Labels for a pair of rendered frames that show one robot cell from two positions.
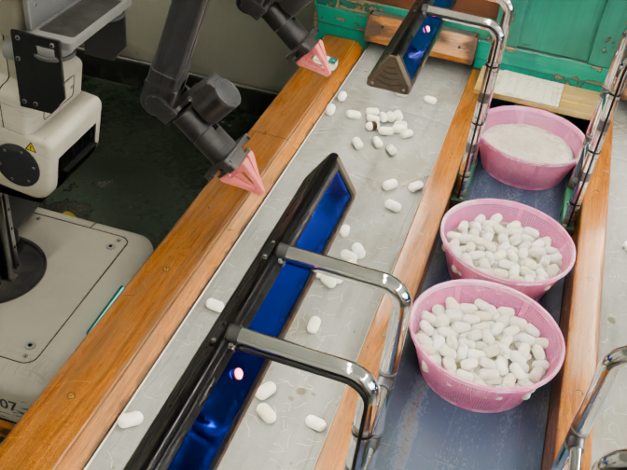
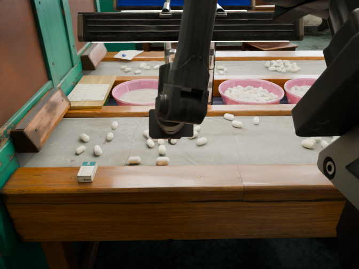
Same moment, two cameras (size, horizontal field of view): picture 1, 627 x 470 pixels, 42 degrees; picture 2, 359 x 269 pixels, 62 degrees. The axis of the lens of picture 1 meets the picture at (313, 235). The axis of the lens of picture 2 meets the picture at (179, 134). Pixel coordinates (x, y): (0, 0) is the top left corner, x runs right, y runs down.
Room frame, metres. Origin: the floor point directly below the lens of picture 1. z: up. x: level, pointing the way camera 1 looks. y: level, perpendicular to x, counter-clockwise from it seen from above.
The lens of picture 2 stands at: (1.89, 0.67, 1.24)
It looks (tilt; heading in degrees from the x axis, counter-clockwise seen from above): 31 degrees down; 255
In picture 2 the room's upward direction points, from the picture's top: straight up
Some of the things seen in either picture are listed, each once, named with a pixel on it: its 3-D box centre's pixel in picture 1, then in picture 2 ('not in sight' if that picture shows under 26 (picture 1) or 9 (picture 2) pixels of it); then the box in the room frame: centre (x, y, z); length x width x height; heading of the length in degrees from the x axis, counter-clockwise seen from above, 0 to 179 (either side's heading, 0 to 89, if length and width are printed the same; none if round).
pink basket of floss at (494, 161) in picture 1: (526, 150); (145, 100); (1.73, -0.48, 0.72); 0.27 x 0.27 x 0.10
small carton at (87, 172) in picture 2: (325, 62); (87, 171); (1.96, 0.03, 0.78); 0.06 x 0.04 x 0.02; 76
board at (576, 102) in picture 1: (540, 93); (91, 90); (1.94, -0.54, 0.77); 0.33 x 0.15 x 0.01; 76
